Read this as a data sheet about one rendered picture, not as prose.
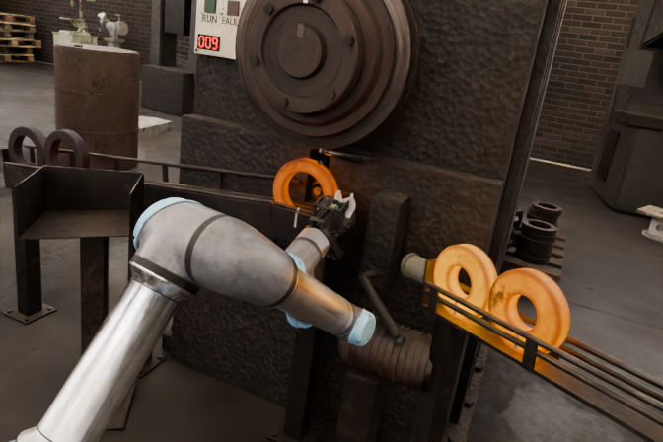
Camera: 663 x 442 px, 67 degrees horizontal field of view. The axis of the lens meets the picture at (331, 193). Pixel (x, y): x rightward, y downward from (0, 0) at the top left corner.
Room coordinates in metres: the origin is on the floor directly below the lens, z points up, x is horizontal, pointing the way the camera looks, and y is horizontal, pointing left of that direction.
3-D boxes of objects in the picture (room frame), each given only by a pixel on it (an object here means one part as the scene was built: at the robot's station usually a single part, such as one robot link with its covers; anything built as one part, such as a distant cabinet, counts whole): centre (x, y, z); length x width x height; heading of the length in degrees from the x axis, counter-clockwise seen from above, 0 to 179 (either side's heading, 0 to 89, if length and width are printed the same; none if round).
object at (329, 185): (1.30, 0.07, 0.75); 0.18 x 0.03 x 0.18; 67
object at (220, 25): (1.52, 0.34, 1.15); 0.26 x 0.02 x 0.18; 68
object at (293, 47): (1.21, 0.11, 1.11); 0.28 x 0.06 x 0.28; 68
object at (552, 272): (3.04, -0.85, 0.22); 1.20 x 0.81 x 0.44; 66
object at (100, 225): (1.26, 0.65, 0.36); 0.26 x 0.20 x 0.72; 103
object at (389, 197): (1.22, -0.15, 0.68); 0.11 x 0.08 x 0.24; 158
